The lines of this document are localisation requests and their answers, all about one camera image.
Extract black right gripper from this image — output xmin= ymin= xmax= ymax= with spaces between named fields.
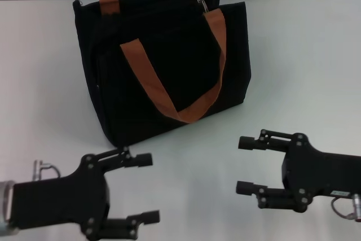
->
xmin=235 ymin=129 xmax=361 ymax=213

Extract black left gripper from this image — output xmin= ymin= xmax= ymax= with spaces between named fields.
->
xmin=8 ymin=147 xmax=161 ymax=241

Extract right gripper cable with connector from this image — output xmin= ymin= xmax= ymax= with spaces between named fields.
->
xmin=330 ymin=192 xmax=361 ymax=223

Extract silver metal zipper pull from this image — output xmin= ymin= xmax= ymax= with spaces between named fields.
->
xmin=196 ymin=0 xmax=211 ymax=16

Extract black food bag orange handles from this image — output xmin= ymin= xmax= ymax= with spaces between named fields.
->
xmin=72 ymin=0 xmax=252 ymax=147

